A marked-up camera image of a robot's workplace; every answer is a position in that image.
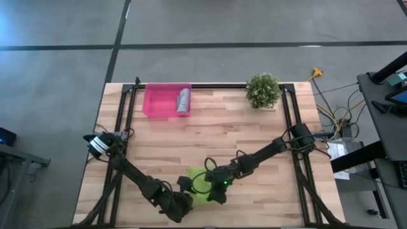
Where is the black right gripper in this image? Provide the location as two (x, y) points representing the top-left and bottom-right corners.
(205, 167), (238, 205)

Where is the green microfiber towel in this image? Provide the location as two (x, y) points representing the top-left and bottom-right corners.
(186, 167), (213, 206)

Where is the grey microfiber towel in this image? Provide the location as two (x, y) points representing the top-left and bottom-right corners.
(176, 88), (191, 114)

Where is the pink plastic basket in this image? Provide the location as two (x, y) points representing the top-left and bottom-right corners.
(142, 83), (193, 118)

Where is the potted artificial plant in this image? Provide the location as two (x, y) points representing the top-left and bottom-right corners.
(245, 72), (282, 109)

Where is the black power strip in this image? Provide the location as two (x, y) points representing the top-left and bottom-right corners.
(338, 118), (354, 138)

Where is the black desk leg bar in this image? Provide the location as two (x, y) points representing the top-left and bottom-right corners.
(330, 141), (387, 174)

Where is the grey metal stand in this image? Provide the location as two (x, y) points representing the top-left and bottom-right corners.
(0, 142), (52, 229)

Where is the black box with blue light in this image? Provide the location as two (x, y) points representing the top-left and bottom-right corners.
(0, 126), (18, 146)

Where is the grey side desk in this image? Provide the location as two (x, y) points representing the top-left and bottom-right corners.
(357, 71), (407, 229)

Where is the small black desk device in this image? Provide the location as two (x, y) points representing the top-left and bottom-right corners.
(371, 101), (390, 115)

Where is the dark keyboard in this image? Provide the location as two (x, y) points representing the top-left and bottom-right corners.
(399, 161), (407, 189)

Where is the tablet with blue screen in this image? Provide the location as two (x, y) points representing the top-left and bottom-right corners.
(385, 87), (407, 117)

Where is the black monitor pole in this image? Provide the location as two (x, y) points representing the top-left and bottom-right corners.
(371, 52), (407, 84)

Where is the teal box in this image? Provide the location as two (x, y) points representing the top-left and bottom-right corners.
(388, 72), (407, 87)

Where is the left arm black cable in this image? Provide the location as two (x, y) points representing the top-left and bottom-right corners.
(190, 171), (212, 195)

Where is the black metal table frame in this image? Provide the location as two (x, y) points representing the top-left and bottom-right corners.
(74, 82), (349, 229)

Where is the yellow floor cable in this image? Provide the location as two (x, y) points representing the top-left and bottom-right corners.
(316, 99), (366, 133)

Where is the thin black floor cable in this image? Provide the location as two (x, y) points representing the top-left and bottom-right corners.
(313, 79), (362, 128)

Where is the yellow cable plug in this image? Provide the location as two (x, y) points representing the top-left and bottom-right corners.
(307, 67), (324, 82)

